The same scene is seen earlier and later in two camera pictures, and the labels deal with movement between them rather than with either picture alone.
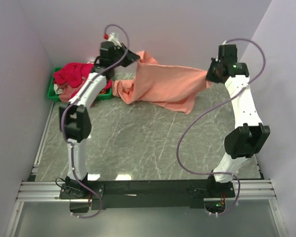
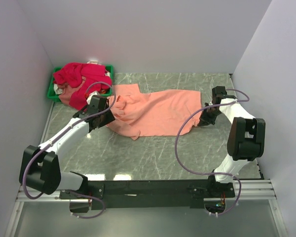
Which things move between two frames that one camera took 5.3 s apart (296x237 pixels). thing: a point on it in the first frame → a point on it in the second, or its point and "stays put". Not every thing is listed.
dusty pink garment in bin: [68, 92] stays put
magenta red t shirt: [73, 74] stays put
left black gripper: [131, 57] → [110, 117]
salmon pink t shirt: [168, 87] → [153, 113]
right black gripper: [214, 62] → [205, 121]
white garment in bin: [57, 91] stays put
